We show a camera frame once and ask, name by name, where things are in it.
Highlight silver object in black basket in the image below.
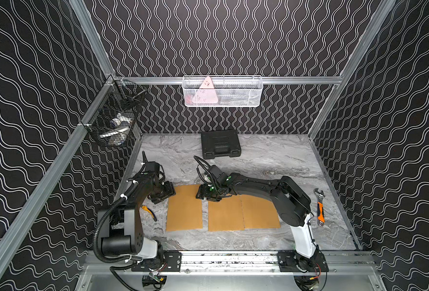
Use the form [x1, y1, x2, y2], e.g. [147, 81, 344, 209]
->
[99, 113, 134, 146]

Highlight pink triangular sheet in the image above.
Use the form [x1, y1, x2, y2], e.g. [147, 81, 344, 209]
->
[189, 76, 219, 106]

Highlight orange handled adjustable wrench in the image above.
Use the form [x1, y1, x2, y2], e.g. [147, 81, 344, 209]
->
[313, 188, 326, 227]

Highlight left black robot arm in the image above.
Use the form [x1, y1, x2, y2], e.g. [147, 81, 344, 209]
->
[92, 152, 176, 264]

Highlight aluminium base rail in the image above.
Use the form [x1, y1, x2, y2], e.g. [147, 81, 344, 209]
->
[83, 249, 377, 275]

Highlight brown file bag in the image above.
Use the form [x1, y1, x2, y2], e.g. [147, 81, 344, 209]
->
[208, 196, 245, 232]
[241, 195, 280, 229]
[166, 184, 203, 232]

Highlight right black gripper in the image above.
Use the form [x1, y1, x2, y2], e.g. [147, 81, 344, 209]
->
[193, 183, 221, 201]

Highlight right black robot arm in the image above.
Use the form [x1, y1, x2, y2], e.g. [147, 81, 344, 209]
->
[194, 156, 320, 272]

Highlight white wire mesh basket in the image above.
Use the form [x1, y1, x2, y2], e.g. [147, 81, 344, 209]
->
[182, 75, 264, 107]

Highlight black plastic tool case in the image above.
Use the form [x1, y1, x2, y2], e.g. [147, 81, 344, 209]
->
[201, 130, 242, 160]

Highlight black wire mesh basket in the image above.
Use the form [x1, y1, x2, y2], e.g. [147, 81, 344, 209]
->
[85, 81, 149, 147]

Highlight yellow handled pliers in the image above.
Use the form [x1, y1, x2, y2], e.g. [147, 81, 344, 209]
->
[141, 206, 157, 222]

